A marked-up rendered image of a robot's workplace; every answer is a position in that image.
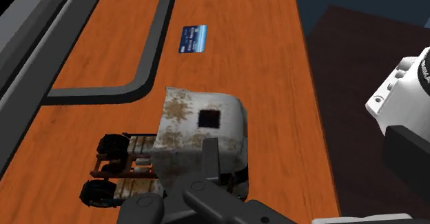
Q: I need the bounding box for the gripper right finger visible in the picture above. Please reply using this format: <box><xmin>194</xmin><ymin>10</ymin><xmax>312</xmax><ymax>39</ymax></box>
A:
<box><xmin>311</xmin><ymin>125</ymin><xmax>430</xmax><ymax>224</ymax></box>

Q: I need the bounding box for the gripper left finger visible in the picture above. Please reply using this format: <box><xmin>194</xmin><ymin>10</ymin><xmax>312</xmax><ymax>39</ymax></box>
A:
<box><xmin>116</xmin><ymin>136</ymin><xmax>297</xmax><ymax>224</ymax></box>

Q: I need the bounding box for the rusty white toy truck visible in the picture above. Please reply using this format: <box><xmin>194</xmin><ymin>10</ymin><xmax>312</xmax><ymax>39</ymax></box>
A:
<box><xmin>79</xmin><ymin>86</ymin><xmax>250</xmax><ymax>208</ymax></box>

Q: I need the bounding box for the orange wooden desk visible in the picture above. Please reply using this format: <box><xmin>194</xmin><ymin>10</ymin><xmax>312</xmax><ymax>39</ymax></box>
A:
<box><xmin>0</xmin><ymin>0</ymin><xmax>342</xmax><ymax>224</ymax></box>

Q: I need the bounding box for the blue card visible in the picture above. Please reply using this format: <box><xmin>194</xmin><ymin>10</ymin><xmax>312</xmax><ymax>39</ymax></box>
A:
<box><xmin>178</xmin><ymin>25</ymin><xmax>207</xmax><ymax>54</ymax></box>

